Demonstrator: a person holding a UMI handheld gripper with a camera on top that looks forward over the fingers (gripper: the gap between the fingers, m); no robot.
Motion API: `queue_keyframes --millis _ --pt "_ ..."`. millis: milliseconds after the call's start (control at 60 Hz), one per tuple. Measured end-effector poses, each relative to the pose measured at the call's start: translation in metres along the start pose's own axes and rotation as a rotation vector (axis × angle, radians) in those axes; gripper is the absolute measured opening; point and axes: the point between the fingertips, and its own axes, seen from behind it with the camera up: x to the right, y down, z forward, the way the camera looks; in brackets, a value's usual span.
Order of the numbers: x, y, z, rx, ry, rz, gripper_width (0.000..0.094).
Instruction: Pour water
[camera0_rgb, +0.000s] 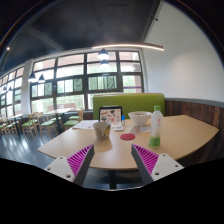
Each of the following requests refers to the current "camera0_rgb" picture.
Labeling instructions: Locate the small blue capped bottle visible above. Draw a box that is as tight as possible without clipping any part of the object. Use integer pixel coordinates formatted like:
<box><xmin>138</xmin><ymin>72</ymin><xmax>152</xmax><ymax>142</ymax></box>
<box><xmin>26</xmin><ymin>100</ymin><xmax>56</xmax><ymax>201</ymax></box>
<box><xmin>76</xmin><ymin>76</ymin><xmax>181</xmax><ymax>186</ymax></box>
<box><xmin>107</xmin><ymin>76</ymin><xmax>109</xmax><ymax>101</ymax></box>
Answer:
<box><xmin>121</xmin><ymin>115</ymin><xmax>125</xmax><ymax>126</ymax></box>

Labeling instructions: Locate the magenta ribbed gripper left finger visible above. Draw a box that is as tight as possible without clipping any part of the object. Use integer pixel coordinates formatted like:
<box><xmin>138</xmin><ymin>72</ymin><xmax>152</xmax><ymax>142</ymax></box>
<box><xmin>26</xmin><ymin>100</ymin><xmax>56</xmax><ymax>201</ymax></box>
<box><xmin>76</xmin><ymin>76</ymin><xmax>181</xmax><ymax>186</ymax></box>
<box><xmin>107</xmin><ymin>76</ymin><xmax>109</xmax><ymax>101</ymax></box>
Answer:
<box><xmin>45</xmin><ymin>145</ymin><xmax>95</xmax><ymax>186</ymax></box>

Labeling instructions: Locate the black framed menu stand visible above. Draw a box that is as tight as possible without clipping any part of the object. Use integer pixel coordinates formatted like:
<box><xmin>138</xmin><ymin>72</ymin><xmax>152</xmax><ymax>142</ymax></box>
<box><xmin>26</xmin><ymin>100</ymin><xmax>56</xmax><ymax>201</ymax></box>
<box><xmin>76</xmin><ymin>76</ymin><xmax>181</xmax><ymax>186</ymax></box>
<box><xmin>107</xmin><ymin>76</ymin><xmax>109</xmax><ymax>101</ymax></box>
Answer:
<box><xmin>99</xmin><ymin>106</ymin><xmax>123</xmax><ymax>127</ymax></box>

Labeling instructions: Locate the red round coaster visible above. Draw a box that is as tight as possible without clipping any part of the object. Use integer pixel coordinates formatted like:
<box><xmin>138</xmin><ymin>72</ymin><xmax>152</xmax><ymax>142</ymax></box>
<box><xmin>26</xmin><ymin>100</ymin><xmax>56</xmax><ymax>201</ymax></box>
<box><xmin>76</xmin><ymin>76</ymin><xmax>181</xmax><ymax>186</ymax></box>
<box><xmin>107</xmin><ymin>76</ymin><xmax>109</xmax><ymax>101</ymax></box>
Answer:
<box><xmin>120</xmin><ymin>133</ymin><xmax>135</xmax><ymax>141</ymax></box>

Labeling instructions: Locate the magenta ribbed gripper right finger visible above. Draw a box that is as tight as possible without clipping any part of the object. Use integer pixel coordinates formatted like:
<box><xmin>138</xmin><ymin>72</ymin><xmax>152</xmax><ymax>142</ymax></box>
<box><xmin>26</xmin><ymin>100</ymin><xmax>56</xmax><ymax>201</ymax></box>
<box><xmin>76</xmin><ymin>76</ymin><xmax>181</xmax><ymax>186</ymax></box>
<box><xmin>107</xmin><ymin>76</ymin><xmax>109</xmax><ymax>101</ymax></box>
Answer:
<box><xmin>131</xmin><ymin>144</ymin><xmax>183</xmax><ymax>185</ymax></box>

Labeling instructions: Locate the small white card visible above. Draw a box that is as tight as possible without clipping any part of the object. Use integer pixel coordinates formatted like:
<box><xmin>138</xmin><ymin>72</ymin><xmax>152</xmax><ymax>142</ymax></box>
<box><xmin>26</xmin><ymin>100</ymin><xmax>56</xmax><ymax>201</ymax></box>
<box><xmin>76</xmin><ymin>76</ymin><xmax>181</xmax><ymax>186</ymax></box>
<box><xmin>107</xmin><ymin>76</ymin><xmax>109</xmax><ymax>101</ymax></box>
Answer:
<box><xmin>115</xmin><ymin>126</ymin><xmax>124</xmax><ymax>131</ymax></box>

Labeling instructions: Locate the white paper sheet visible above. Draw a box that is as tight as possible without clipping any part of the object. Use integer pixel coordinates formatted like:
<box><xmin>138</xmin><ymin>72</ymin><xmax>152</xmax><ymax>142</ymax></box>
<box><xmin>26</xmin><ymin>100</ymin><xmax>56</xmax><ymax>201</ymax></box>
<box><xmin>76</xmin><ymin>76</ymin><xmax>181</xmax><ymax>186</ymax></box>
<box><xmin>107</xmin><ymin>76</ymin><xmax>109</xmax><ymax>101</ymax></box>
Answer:
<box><xmin>73</xmin><ymin>120</ymin><xmax>97</xmax><ymax>129</ymax></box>

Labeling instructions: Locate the grey mug with yellow print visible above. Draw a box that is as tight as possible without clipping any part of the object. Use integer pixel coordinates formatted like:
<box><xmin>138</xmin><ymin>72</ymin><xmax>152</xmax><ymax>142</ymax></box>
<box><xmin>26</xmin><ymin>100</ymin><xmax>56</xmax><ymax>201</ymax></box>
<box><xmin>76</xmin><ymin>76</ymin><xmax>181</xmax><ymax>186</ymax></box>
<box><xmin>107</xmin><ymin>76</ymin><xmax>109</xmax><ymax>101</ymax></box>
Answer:
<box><xmin>93</xmin><ymin>122</ymin><xmax>111</xmax><ymax>140</ymax></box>

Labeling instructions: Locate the green upholstered bench sofa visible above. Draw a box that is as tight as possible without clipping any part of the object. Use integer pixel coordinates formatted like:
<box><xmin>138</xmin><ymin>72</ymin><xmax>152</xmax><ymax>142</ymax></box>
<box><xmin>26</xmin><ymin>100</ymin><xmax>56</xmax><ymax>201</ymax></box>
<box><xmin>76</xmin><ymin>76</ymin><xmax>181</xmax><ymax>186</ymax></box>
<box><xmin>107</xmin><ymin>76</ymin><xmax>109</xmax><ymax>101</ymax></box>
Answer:
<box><xmin>93</xmin><ymin>93</ymin><xmax>165</xmax><ymax>119</ymax></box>

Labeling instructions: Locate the long linear ceiling light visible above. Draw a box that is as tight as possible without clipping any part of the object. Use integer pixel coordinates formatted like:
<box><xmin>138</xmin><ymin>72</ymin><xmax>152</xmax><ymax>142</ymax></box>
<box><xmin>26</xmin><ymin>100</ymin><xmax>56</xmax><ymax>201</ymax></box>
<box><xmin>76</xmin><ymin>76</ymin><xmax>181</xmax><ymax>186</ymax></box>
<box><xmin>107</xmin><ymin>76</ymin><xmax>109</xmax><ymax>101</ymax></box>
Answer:
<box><xmin>92</xmin><ymin>43</ymin><xmax>164</xmax><ymax>51</ymax></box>

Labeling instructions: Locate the clear bottle with green label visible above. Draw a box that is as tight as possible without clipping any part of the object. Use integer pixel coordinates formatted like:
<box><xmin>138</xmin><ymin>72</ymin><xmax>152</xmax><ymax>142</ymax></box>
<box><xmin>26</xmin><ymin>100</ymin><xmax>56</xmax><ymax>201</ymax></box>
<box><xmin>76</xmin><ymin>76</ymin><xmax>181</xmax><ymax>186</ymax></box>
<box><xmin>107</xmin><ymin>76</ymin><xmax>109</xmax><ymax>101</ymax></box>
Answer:
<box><xmin>149</xmin><ymin>105</ymin><xmax>163</xmax><ymax>148</ymax></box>

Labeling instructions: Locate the white ceramic bowl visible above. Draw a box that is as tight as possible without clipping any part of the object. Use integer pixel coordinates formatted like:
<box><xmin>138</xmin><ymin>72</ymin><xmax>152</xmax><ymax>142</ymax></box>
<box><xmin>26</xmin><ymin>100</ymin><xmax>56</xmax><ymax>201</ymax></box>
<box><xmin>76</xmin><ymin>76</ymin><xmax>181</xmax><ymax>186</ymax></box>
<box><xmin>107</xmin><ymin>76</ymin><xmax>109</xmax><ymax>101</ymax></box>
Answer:
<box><xmin>128</xmin><ymin>111</ymin><xmax>151</xmax><ymax>126</ymax></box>

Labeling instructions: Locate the wooden chair green seat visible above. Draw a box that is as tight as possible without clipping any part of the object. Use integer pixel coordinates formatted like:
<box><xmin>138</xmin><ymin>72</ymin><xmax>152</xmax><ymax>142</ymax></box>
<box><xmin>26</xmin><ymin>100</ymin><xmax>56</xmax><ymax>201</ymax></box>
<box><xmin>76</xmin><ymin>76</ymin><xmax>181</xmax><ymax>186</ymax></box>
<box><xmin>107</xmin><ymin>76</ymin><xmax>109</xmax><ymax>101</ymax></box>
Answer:
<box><xmin>36</xmin><ymin>112</ymin><xmax>57</xmax><ymax>137</ymax></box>
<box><xmin>21</xmin><ymin>114</ymin><xmax>38</xmax><ymax>136</ymax></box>
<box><xmin>63</xmin><ymin>109</ymin><xmax>83</xmax><ymax>130</ymax></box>

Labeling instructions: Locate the dark pendant lamp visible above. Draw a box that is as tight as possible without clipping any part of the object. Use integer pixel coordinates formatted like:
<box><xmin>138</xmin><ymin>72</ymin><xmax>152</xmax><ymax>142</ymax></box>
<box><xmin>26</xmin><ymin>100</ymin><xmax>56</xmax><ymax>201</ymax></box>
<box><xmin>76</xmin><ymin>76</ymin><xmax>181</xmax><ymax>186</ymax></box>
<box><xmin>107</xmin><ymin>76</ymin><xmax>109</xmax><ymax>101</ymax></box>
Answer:
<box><xmin>98</xmin><ymin>49</ymin><xmax>109</xmax><ymax>60</ymax></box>
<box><xmin>28</xmin><ymin>72</ymin><xmax>37</xmax><ymax>83</ymax></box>

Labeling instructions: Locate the background wooden dining table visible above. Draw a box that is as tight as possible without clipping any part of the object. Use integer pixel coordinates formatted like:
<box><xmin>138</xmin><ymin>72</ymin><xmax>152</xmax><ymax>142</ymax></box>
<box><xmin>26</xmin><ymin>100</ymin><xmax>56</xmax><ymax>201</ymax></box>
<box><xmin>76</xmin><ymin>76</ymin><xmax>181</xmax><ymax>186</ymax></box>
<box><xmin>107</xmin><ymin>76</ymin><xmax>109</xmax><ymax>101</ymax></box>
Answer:
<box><xmin>45</xmin><ymin>108</ymin><xmax>73</xmax><ymax>134</ymax></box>

